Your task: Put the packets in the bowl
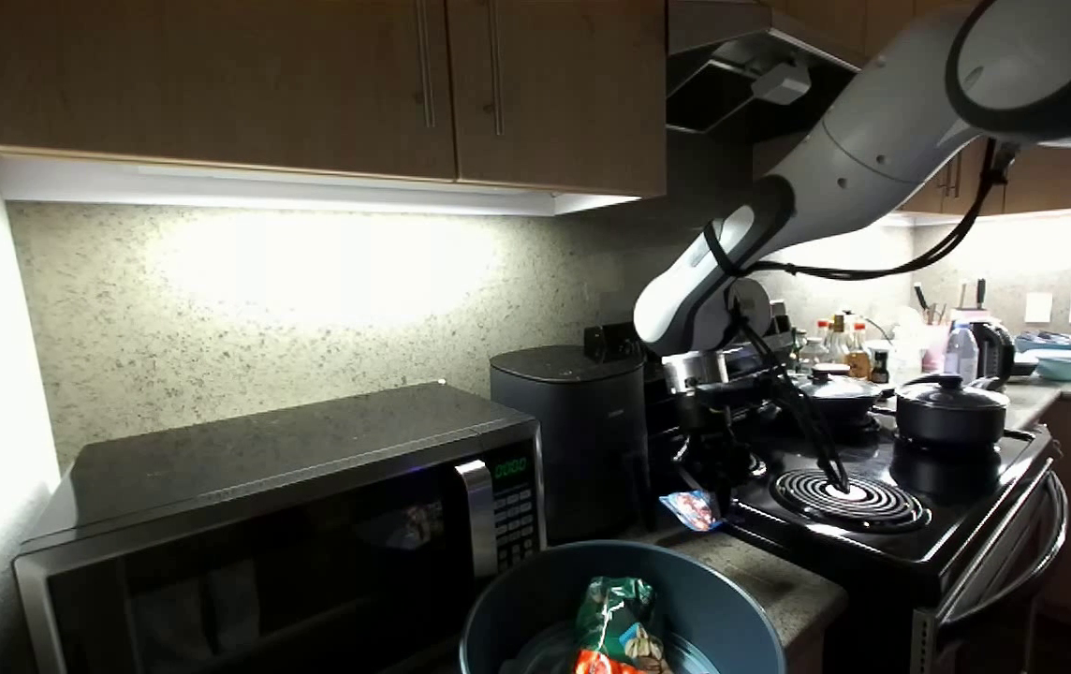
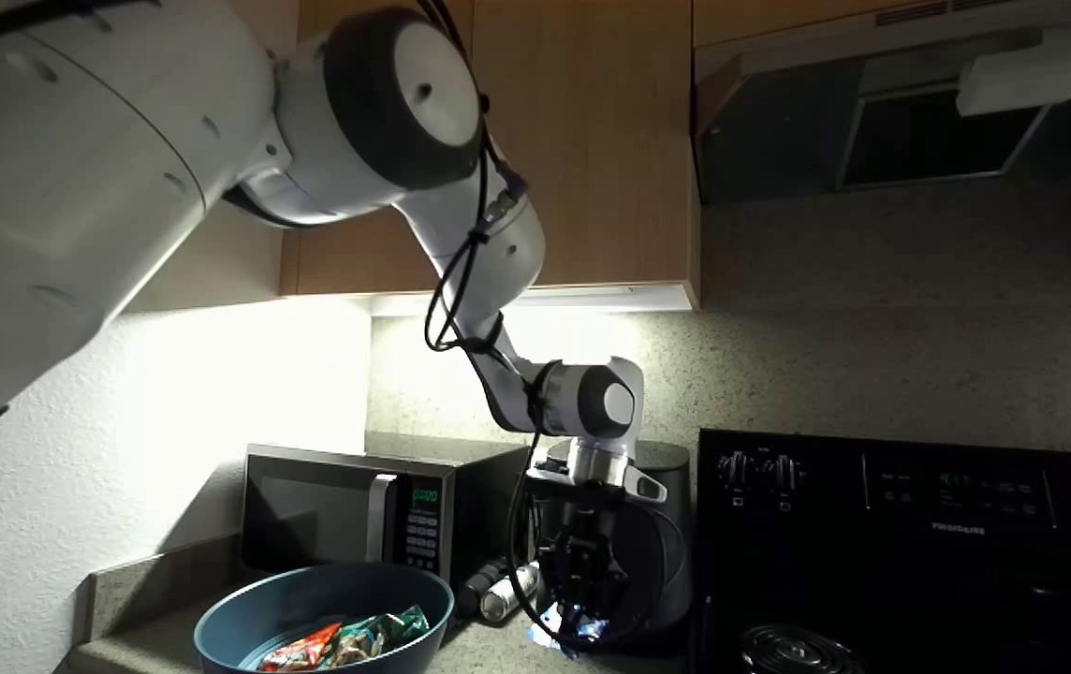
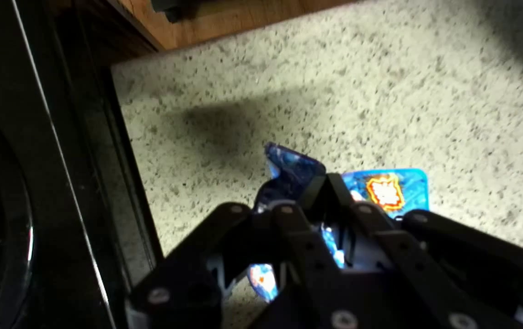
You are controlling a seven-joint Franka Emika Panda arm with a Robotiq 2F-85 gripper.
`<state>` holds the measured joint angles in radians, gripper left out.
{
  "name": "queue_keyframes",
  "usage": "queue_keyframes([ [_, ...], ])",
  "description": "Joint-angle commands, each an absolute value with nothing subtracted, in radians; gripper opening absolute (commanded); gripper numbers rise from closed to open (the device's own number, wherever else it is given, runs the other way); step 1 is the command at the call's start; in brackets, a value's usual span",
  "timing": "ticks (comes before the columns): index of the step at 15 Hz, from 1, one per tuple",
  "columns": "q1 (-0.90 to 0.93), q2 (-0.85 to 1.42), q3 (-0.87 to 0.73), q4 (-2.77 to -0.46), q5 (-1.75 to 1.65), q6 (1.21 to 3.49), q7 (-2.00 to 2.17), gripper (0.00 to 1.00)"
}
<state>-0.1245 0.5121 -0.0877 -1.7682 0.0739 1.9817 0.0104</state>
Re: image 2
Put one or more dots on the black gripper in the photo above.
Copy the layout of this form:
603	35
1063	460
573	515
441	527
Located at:
594	564

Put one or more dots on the green snack packet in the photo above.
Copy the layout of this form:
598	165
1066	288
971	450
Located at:
373	636

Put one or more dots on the red snack packet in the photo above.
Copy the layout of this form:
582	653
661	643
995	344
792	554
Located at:
306	653

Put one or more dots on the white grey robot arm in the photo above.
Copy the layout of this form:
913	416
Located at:
129	120

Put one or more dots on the blue bowl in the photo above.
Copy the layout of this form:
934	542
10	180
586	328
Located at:
250	621

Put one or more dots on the dark grey air fryer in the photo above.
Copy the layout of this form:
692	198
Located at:
663	554

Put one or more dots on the steel black microwave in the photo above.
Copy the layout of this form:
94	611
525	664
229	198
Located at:
441	505

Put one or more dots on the black electric stove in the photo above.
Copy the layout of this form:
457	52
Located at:
913	554

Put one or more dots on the wooden upper cabinet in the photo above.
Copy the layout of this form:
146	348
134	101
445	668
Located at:
588	101

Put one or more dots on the range hood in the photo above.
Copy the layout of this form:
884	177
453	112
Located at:
920	95

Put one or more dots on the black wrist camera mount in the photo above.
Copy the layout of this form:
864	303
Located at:
571	467

